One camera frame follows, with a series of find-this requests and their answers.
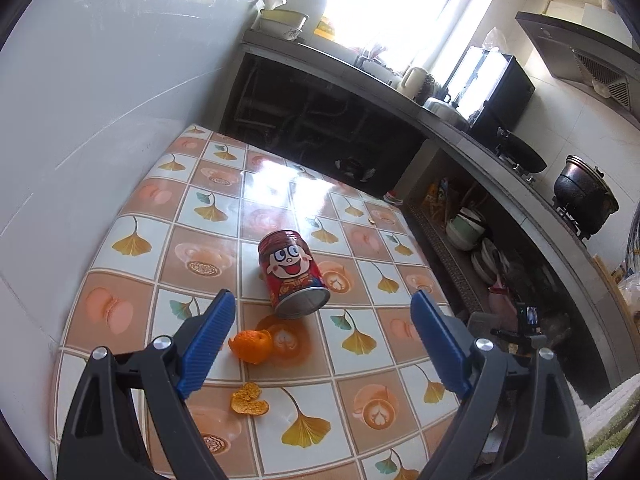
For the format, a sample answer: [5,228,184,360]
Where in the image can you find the stack of white plates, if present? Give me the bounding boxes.
[472,237,508,286]

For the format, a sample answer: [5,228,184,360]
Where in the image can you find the white bowl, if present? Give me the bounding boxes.
[452,208,487,230]

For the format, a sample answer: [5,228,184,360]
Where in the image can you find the perforated metal shelf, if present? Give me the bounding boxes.
[405,205,496,316]

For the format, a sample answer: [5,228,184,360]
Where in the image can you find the white fluffy blanket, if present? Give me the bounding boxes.
[567,377,640,461]

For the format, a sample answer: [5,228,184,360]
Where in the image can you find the bright window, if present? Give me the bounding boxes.
[320,0,481,76]

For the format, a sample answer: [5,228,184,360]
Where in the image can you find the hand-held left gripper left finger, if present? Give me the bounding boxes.
[55,288,237,480]

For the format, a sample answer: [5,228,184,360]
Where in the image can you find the pale green bowl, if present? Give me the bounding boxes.
[446,220,485,251]

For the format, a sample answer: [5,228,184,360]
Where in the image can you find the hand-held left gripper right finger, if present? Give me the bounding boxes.
[410,289,587,480]

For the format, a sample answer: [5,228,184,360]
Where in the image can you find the white kettle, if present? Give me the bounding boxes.
[397,66,430,101]

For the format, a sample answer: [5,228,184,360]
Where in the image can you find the steel pot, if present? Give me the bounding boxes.
[424,99,471,131]

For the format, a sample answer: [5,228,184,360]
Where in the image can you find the concrete kitchen counter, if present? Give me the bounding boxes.
[242,27,640,401]

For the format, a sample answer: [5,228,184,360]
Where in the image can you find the orange yellow packet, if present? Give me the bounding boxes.
[422,177,451,211]

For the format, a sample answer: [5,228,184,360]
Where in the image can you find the red cartoon drink can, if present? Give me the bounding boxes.
[257,229,331,320]

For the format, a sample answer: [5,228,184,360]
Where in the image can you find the patterned tablecloth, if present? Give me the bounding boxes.
[49,124,501,480]

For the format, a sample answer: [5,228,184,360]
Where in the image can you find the flat orange peel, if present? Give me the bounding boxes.
[230,382,271,418]

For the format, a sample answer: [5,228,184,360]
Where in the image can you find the clear plastic bag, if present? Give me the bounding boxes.
[482,27,508,53]

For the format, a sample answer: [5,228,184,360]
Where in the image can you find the black plastic bag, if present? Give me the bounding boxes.
[335,157,376,183]

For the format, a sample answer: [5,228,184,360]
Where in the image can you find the wooden cutting board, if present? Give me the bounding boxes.
[592,255,640,331]

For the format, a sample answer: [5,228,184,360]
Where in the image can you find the black wok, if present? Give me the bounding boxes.
[495,127,548,173]

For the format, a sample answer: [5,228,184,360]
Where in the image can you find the range hood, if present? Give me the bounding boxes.
[515,10,640,121]

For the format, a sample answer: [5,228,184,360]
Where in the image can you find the green shaggy mat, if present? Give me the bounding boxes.
[582,425,640,480]

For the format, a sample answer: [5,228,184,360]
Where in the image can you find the black cooking pot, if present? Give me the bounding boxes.
[552,155,620,241]

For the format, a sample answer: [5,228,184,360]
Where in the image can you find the black countertop appliance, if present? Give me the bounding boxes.
[467,52,536,136]

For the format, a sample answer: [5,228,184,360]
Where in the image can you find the curled orange peel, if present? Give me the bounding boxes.
[228,329,274,365]

